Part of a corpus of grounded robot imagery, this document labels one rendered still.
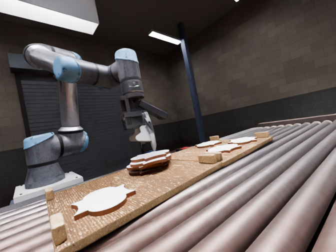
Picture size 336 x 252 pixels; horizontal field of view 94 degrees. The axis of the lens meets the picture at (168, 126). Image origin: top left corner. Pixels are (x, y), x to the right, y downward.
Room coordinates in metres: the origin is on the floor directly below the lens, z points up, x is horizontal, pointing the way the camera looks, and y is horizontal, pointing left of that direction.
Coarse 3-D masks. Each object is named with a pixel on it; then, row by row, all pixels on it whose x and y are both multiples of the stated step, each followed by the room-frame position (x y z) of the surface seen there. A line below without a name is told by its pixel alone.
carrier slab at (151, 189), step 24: (168, 168) 0.52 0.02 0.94; (192, 168) 0.47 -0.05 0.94; (216, 168) 0.46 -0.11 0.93; (72, 192) 0.46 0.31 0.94; (144, 192) 0.35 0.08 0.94; (168, 192) 0.34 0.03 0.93; (48, 216) 0.33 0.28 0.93; (72, 216) 0.30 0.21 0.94; (96, 216) 0.29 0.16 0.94; (120, 216) 0.27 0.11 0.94; (72, 240) 0.23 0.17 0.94
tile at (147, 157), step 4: (152, 152) 0.59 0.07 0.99; (156, 152) 0.57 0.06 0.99; (160, 152) 0.55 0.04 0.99; (164, 152) 0.54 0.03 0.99; (168, 152) 0.56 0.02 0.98; (136, 156) 0.57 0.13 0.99; (140, 156) 0.55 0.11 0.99; (144, 156) 0.53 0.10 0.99; (148, 156) 0.52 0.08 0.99; (152, 156) 0.51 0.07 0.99; (156, 156) 0.52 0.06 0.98; (160, 156) 0.52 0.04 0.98; (132, 160) 0.52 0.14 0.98; (136, 160) 0.51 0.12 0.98; (140, 160) 0.51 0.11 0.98; (144, 160) 0.50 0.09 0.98; (148, 160) 0.50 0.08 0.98
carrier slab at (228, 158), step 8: (216, 144) 0.80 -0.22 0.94; (224, 144) 0.76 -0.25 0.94; (248, 144) 0.65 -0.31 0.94; (256, 144) 0.62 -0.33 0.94; (176, 152) 0.79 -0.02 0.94; (184, 152) 0.75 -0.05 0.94; (192, 152) 0.71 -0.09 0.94; (200, 152) 0.68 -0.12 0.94; (224, 152) 0.59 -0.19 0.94; (232, 152) 0.57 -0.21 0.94; (240, 152) 0.54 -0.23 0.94; (248, 152) 0.57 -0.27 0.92; (184, 160) 0.60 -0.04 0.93; (192, 160) 0.57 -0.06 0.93; (224, 160) 0.48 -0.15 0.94; (232, 160) 0.50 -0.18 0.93
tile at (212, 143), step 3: (210, 141) 0.87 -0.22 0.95; (213, 141) 0.85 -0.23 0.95; (216, 141) 0.83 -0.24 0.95; (219, 141) 0.81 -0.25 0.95; (198, 144) 0.85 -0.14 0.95; (201, 144) 0.83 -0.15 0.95; (204, 144) 0.81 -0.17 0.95; (207, 144) 0.79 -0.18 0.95; (210, 144) 0.78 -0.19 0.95; (213, 144) 0.77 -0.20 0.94; (198, 147) 0.80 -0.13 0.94; (201, 147) 0.78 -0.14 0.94; (204, 147) 0.78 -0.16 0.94
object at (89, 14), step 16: (0, 0) 2.10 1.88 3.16; (16, 0) 2.21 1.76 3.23; (32, 0) 2.07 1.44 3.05; (48, 0) 2.19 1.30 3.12; (64, 0) 2.33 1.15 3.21; (80, 0) 2.49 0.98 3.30; (32, 16) 2.31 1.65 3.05; (48, 16) 2.45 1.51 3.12; (64, 16) 2.61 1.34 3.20; (80, 16) 2.46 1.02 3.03; (96, 16) 2.63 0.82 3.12
